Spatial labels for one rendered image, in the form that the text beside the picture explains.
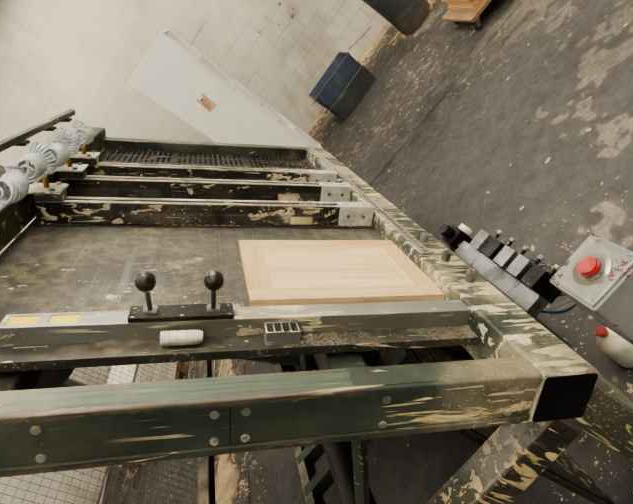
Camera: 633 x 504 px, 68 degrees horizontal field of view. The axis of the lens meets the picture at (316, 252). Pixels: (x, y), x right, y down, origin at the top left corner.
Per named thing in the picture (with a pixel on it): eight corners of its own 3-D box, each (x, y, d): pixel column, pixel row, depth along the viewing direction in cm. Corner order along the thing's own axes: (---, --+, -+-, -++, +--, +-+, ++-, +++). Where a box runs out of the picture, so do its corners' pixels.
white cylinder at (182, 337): (160, 349, 89) (203, 347, 90) (159, 336, 87) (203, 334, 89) (161, 341, 91) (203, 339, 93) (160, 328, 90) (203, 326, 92)
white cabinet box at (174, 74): (328, 157, 516) (160, 31, 434) (297, 198, 532) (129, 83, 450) (319, 143, 570) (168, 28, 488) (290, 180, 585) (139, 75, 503)
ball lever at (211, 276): (222, 319, 95) (225, 283, 84) (203, 320, 94) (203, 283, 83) (222, 303, 97) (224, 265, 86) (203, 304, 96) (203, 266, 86)
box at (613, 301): (693, 304, 84) (643, 256, 77) (644, 353, 87) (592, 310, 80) (637, 276, 95) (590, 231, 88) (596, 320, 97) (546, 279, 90)
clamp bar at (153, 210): (373, 228, 165) (382, 160, 156) (-7, 225, 138) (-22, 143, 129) (364, 219, 174) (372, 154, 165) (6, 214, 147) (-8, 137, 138)
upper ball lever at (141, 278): (160, 322, 92) (155, 284, 81) (140, 323, 91) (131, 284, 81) (161, 305, 94) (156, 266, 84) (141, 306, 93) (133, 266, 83)
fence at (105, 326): (467, 325, 107) (471, 310, 106) (-1, 347, 85) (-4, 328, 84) (456, 314, 112) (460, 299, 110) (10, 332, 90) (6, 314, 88)
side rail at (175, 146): (305, 167, 277) (306, 149, 273) (105, 160, 252) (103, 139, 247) (302, 164, 284) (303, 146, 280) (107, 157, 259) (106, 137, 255)
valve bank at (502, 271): (613, 305, 115) (558, 258, 106) (572, 348, 118) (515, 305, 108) (498, 234, 160) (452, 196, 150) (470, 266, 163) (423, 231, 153)
